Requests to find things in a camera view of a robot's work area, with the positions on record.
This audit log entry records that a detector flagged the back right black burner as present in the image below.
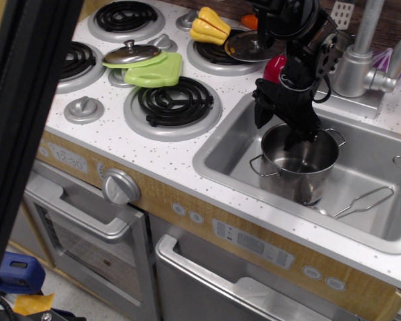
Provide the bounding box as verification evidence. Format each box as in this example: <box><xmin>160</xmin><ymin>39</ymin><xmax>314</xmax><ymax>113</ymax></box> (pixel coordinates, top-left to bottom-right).
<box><xmin>186</xmin><ymin>40</ymin><xmax>265</xmax><ymax>77</ymax></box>

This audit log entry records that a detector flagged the grey oven dial knob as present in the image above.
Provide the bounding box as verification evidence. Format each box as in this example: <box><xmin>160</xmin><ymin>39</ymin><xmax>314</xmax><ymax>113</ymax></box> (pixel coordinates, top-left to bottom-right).
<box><xmin>102</xmin><ymin>169</ymin><xmax>141</xmax><ymax>205</ymax></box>

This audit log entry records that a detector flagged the yellow cloth on floor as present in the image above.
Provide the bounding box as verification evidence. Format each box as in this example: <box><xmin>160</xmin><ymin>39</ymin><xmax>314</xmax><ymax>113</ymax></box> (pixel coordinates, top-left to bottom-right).
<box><xmin>13</xmin><ymin>293</ymin><xmax>55</xmax><ymax>316</ymax></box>

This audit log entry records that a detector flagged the grey stove knob middle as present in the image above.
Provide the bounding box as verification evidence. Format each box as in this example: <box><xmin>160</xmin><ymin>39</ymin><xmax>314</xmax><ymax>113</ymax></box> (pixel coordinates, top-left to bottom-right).
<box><xmin>108</xmin><ymin>68</ymin><xmax>134</xmax><ymax>88</ymax></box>

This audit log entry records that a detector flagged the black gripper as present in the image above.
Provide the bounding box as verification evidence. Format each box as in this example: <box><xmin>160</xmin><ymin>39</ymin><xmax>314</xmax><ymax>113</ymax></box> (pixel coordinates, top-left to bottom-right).
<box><xmin>253</xmin><ymin>78</ymin><xmax>321</xmax><ymax>151</ymax></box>

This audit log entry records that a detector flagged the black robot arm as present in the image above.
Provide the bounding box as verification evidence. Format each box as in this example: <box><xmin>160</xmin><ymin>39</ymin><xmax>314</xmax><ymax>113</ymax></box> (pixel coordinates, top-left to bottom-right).
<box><xmin>252</xmin><ymin>1</ymin><xmax>340</xmax><ymax>150</ymax></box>

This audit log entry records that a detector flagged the flat steel pan lid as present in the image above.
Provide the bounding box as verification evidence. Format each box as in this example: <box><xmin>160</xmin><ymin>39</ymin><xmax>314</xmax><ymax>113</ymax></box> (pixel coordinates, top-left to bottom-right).
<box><xmin>224</xmin><ymin>31</ymin><xmax>285</xmax><ymax>62</ymax></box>

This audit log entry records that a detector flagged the front left black burner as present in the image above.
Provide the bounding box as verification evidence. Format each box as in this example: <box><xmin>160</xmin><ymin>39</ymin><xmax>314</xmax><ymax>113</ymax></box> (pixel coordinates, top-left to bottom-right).
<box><xmin>55</xmin><ymin>41</ymin><xmax>106</xmax><ymax>94</ymax></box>

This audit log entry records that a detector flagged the red toy pepper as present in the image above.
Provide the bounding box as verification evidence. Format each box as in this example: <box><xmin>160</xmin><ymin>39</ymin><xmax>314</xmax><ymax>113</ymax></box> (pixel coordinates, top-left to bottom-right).
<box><xmin>263</xmin><ymin>55</ymin><xmax>287</xmax><ymax>84</ymax></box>

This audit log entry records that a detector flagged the grey stove knob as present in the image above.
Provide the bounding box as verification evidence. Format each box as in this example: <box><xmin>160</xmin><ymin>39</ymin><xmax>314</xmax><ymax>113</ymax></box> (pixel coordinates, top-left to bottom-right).
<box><xmin>147</xmin><ymin>33</ymin><xmax>178</xmax><ymax>53</ymax></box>
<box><xmin>108</xmin><ymin>68</ymin><xmax>134</xmax><ymax>88</ymax></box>
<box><xmin>175</xmin><ymin>9</ymin><xmax>198</xmax><ymax>31</ymax></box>
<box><xmin>63</xmin><ymin>96</ymin><xmax>105</xmax><ymax>124</ymax></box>

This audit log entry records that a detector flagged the grey stove knob upper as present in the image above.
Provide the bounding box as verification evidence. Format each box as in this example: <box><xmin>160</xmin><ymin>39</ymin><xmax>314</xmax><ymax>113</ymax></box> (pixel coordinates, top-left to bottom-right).
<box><xmin>147</xmin><ymin>33</ymin><xmax>178</xmax><ymax>53</ymax></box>

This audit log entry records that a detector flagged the black foreground post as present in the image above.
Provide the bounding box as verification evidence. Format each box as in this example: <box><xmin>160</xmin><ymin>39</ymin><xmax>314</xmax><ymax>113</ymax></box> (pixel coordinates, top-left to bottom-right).
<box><xmin>0</xmin><ymin>1</ymin><xmax>83</xmax><ymax>263</ymax></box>

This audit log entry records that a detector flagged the orange toy carrot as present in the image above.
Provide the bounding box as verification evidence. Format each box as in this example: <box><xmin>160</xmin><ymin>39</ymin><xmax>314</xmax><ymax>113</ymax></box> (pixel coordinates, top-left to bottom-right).
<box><xmin>241</xmin><ymin>14</ymin><xmax>258</xmax><ymax>30</ymax></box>

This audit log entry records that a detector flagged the back left black burner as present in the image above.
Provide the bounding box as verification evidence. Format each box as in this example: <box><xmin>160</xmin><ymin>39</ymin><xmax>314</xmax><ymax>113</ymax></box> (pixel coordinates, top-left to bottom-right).
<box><xmin>88</xmin><ymin>1</ymin><xmax>165</xmax><ymax>43</ymax></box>

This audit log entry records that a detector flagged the steel pot with handles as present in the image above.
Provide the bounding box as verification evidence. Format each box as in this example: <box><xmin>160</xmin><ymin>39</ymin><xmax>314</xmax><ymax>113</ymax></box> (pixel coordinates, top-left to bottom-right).
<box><xmin>249</xmin><ymin>123</ymin><xmax>346</xmax><ymax>205</ymax></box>

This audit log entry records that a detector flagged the yellow toy bell pepper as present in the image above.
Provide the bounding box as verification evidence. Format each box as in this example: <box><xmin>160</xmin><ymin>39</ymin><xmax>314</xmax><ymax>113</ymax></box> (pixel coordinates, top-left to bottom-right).
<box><xmin>190</xmin><ymin>7</ymin><xmax>231</xmax><ymax>45</ymax></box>

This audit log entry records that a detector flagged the black coiled cable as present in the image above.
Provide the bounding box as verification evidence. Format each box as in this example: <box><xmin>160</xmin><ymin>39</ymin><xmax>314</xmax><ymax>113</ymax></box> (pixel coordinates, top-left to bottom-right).
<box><xmin>0</xmin><ymin>296</ymin><xmax>14</xmax><ymax>321</ymax></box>

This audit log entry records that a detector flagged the domed steel pot lid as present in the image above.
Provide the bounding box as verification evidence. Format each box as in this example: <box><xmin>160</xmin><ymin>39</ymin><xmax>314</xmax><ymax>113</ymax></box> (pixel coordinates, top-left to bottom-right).
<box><xmin>104</xmin><ymin>39</ymin><xmax>162</xmax><ymax>64</ymax></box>

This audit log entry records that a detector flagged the toy oven door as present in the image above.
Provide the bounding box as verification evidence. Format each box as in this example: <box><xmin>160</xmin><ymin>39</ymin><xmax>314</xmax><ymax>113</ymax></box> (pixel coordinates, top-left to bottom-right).
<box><xmin>23</xmin><ymin>160</ymin><xmax>160</xmax><ymax>320</ymax></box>

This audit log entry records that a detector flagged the steel saucepan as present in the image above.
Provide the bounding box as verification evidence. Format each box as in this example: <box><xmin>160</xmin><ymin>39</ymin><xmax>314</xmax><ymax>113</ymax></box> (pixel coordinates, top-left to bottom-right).
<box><xmin>335</xmin><ymin>30</ymin><xmax>354</xmax><ymax>58</ymax></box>

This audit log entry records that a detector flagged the grey toy sink basin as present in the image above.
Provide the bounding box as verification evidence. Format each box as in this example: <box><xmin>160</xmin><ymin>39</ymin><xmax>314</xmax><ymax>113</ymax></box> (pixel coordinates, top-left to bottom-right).
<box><xmin>193</xmin><ymin>96</ymin><xmax>401</xmax><ymax>254</ymax></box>

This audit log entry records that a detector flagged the black burner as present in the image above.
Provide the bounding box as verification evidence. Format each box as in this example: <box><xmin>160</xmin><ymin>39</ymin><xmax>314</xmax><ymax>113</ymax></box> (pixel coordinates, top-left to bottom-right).
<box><xmin>186</xmin><ymin>40</ymin><xmax>265</xmax><ymax>77</ymax></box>
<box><xmin>88</xmin><ymin>1</ymin><xmax>165</xmax><ymax>43</ymax></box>
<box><xmin>55</xmin><ymin>41</ymin><xmax>106</xmax><ymax>94</ymax></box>
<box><xmin>123</xmin><ymin>76</ymin><xmax>222</xmax><ymax>142</ymax></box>

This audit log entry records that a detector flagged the steel wire utensil handle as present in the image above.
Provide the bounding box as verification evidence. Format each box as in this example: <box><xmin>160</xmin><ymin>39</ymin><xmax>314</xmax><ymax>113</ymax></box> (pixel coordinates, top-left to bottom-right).
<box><xmin>312</xmin><ymin>186</ymin><xmax>395</xmax><ymax>221</ymax></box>

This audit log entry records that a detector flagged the white slotted spatula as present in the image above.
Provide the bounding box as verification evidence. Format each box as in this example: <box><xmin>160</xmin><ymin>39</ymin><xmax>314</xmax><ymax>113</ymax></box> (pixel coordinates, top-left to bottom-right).
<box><xmin>330</xmin><ymin>0</ymin><xmax>356</xmax><ymax>30</ymax></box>

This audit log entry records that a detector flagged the grey stove knob front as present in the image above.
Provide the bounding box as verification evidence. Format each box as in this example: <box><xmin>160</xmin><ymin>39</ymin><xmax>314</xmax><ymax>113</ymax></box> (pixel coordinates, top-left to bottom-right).
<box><xmin>63</xmin><ymin>96</ymin><xmax>105</xmax><ymax>124</ymax></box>

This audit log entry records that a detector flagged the grey stove knob back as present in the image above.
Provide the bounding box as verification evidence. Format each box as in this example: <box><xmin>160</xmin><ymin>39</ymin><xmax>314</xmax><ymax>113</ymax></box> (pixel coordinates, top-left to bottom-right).
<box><xmin>175</xmin><ymin>9</ymin><xmax>198</xmax><ymax>31</ymax></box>

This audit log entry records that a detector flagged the blue clamp tool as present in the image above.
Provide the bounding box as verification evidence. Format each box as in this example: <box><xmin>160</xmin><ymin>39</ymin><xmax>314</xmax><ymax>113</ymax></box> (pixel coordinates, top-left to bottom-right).
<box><xmin>0</xmin><ymin>251</ymin><xmax>45</xmax><ymax>294</ymax></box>

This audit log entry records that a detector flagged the toy dishwasher door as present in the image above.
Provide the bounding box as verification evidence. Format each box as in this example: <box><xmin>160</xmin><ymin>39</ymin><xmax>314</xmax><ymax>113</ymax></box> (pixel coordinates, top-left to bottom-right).
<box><xmin>155</xmin><ymin>234</ymin><xmax>359</xmax><ymax>320</ymax></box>

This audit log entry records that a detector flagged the grey toy faucet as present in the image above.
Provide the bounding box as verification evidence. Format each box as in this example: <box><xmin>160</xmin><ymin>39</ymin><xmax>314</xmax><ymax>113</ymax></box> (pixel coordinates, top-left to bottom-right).
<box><xmin>325</xmin><ymin>1</ymin><xmax>401</xmax><ymax>119</ymax></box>

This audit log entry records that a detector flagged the front right black burner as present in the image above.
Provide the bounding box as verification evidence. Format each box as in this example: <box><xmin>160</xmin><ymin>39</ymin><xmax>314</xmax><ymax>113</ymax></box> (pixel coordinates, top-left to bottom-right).
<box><xmin>123</xmin><ymin>76</ymin><xmax>222</xmax><ymax>142</ymax></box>

